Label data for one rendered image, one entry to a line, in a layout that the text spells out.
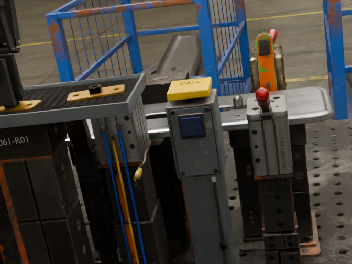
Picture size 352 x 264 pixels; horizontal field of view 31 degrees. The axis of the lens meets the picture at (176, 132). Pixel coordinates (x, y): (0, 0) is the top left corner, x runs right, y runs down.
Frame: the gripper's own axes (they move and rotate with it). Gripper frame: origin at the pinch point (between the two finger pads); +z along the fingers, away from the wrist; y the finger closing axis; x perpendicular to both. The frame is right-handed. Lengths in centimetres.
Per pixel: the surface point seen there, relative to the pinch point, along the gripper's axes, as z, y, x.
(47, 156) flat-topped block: 11.6, -1.6, -5.0
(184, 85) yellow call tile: 4.3, 6.0, -25.1
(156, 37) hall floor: 121, 531, 188
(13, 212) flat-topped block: 20.5, -2.8, 2.7
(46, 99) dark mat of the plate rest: 4.2, 2.7, -4.2
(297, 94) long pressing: 20, 46, -34
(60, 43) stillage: 40, 196, 104
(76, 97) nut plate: 3.9, 2.4, -9.5
